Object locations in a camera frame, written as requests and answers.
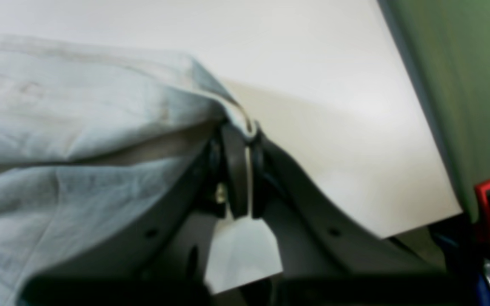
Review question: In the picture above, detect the grey side panel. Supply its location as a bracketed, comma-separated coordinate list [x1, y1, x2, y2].
[379, 0, 490, 221]

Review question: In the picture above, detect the beige t-shirt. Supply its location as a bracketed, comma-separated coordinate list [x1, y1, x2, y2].
[0, 35, 257, 306]

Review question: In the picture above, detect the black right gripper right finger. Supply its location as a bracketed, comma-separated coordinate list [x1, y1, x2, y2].
[251, 129, 475, 306]

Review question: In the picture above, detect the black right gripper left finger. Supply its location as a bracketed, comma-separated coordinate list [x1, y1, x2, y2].
[20, 123, 248, 306]

